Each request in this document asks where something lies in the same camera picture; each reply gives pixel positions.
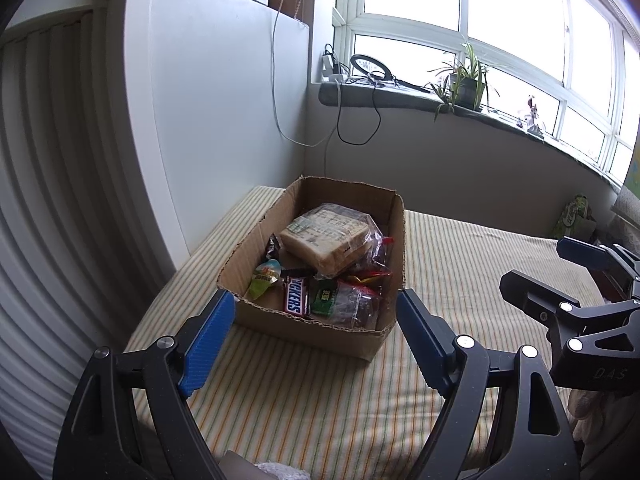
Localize white framed window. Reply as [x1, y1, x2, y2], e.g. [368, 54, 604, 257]
[332, 0, 640, 181]

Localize grey stone windowsill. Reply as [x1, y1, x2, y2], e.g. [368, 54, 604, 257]
[319, 81, 621, 191]

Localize green label packet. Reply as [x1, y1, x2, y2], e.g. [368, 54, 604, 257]
[309, 280, 341, 317]

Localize short white cable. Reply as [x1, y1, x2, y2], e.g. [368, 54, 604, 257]
[322, 82, 343, 178]

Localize dark wooden cabinet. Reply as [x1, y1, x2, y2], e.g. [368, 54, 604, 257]
[590, 255, 632, 303]

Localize green printed bag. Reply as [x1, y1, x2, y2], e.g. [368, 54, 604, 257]
[552, 194, 598, 241]

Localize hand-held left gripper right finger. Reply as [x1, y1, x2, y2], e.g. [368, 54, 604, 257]
[395, 287, 581, 480]

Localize sliced bread pack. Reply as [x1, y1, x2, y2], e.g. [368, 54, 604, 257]
[279, 203, 381, 278]

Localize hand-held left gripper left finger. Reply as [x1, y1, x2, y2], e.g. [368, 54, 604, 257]
[52, 289, 237, 480]

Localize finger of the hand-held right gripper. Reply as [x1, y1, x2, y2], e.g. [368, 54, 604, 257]
[556, 236, 640, 282]
[499, 269, 640, 357]

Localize small figurine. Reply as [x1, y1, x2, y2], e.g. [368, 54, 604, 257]
[517, 95, 547, 135]

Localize long white cable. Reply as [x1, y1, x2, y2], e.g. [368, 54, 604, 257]
[270, 0, 331, 148]

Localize clear red trimmed snack pack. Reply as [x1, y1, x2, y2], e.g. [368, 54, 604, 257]
[367, 230, 396, 268]

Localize person's right hand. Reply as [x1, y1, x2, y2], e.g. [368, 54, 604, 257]
[570, 389, 640, 442]

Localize cardboard box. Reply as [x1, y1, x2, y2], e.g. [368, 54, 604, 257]
[216, 176, 406, 363]

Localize white lace cloth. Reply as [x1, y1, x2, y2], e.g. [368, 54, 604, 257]
[612, 185, 640, 223]

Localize white ribbed panel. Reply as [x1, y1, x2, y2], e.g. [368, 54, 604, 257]
[0, 10, 176, 461]

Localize yellow green snack packet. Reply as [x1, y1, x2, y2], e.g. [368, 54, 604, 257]
[247, 258, 283, 301]

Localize white power adapter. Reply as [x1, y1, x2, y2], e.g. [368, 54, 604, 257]
[321, 45, 351, 83]

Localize potted spider plant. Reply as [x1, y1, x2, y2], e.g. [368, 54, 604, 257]
[427, 42, 501, 121]

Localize wall map poster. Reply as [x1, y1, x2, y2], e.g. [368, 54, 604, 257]
[624, 147, 640, 188]

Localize white cabinet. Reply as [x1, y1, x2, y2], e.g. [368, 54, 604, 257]
[125, 0, 313, 271]

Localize brown chocolate bar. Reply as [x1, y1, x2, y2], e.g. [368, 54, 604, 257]
[281, 269, 315, 317]
[264, 233, 286, 268]

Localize clear dark cake pack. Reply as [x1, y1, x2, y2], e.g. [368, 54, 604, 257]
[330, 282, 383, 330]

